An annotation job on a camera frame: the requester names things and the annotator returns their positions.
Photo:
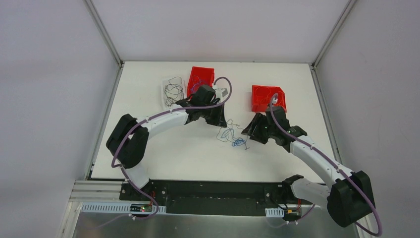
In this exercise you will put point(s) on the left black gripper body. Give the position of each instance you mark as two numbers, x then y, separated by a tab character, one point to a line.
216	115

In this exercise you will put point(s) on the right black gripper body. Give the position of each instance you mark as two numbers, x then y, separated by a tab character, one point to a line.
259	128

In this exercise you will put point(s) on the red bin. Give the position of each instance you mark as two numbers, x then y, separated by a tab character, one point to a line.
199	76
261	96

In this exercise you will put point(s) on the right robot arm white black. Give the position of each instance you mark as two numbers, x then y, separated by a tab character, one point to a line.
345	194

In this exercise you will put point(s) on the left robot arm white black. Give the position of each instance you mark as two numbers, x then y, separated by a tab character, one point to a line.
128	140

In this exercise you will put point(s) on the clear plastic bin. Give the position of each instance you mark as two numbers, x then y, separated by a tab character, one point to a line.
172	90

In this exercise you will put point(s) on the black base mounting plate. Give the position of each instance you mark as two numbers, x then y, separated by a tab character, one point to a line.
213	197

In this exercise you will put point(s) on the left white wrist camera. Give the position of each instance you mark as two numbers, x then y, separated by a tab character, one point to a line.
220	93

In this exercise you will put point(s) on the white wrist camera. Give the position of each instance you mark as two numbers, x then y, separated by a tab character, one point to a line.
220	93
274	99

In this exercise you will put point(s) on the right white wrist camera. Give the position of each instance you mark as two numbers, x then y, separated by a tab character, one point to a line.
274	99

